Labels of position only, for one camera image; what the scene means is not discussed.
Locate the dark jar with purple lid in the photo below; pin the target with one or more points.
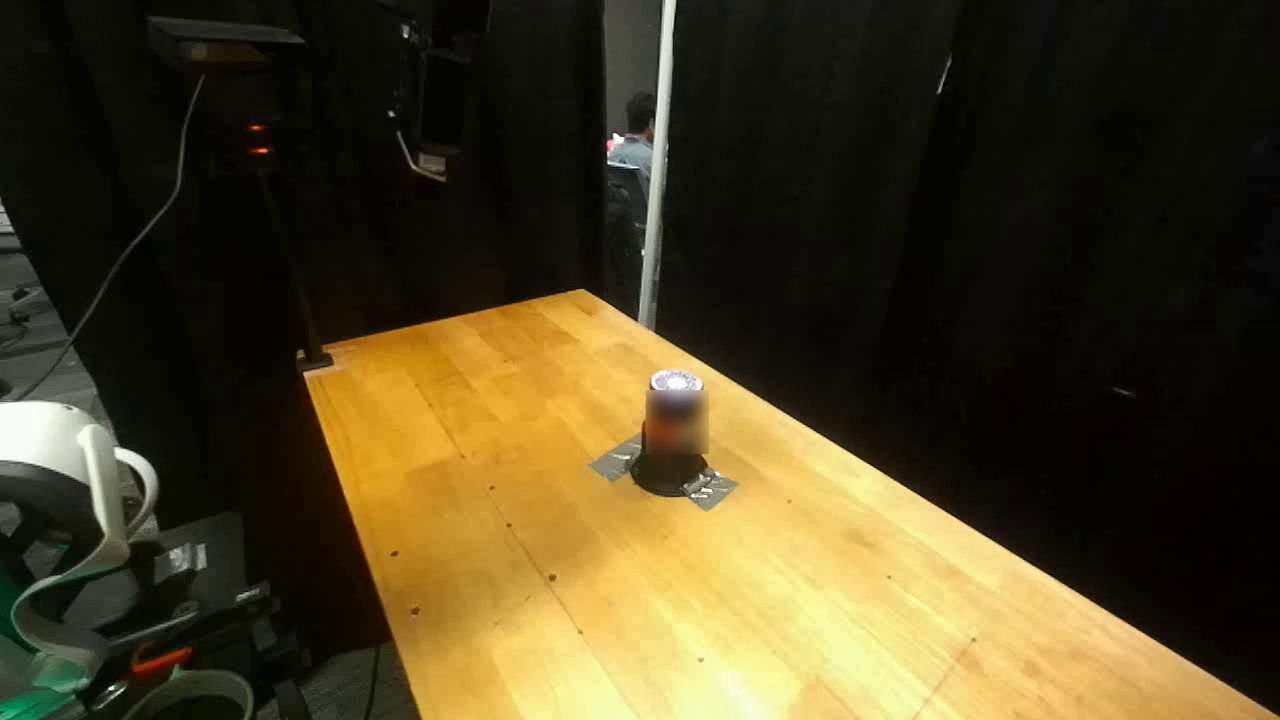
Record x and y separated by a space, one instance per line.
670 461

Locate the person in blue shirt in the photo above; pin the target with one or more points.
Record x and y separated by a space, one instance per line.
632 141

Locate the black curtain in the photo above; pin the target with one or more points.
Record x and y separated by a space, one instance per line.
935 203

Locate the black camera tripod stand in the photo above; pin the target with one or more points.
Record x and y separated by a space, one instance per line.
285 255

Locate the black equipment with orange part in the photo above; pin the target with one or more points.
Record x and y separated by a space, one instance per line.
185 642

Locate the white vertical pole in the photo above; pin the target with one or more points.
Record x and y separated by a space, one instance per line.
653 163

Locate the grey tape piece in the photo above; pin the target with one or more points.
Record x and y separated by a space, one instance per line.
712 488
615 461

